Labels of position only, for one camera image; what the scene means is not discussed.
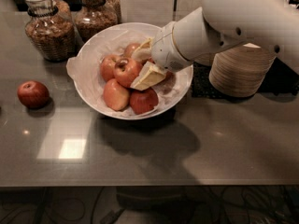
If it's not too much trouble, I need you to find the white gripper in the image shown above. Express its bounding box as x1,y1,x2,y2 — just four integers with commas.
131,21,192,91

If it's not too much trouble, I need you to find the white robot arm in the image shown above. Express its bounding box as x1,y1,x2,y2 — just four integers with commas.
151,0,299,93

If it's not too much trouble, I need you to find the back yellowish apple in bowl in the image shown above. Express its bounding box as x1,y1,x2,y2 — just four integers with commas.
123,43,140,57

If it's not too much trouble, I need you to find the top centre red apple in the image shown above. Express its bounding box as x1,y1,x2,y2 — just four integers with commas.
114,58,143,88

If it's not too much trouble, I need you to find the white bowl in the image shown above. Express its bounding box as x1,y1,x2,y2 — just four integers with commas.
73,21,194,121

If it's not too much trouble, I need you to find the front right red apple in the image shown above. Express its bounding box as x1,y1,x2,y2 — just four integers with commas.
130,88,159,115

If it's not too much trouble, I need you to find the left red apple in bowl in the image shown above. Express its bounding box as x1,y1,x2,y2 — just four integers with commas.
100,54,121,81

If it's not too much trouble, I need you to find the front left yellowish apple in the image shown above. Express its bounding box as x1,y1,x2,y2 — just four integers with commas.
103,78,130,111

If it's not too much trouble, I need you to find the black mat under bowl stacks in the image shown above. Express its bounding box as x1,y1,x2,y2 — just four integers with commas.
192,63,224,99

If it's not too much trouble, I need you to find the red apple on table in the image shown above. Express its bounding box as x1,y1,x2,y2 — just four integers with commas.
17,80,50,109

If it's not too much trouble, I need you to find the white box left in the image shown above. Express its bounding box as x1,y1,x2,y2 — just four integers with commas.
121,0,174,27

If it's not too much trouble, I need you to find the back stack of paper bowls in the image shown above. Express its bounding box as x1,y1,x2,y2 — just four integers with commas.
195,53,215,66

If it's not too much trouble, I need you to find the stack of paper bowls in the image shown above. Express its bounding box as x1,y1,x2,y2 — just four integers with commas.
209,43,276,98
195,53,215,66

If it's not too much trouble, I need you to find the right glass jar of granola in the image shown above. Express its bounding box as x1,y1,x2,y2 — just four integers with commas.
74,0,118,42

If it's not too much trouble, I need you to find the glass jar of granola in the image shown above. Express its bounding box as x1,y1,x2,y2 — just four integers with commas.
24,0,75,62
74,0,118,42

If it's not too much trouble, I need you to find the front stack of paper bowls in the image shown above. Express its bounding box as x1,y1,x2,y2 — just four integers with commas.
209,43,276,98

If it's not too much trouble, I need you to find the left glass jar of granola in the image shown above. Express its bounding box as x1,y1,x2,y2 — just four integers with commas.
24,0,75,62

